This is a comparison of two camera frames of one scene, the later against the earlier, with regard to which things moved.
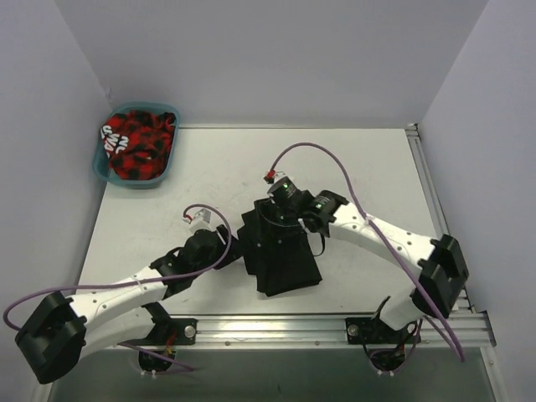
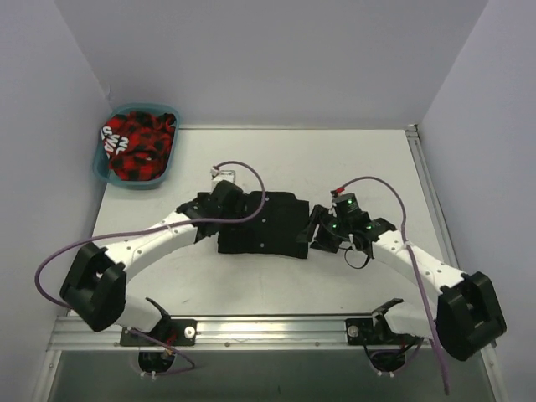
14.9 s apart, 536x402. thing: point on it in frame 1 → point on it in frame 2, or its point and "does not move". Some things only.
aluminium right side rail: [466, 301] does not move
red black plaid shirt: [137, 143] does not move
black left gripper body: [229, 245] → [236, 200]
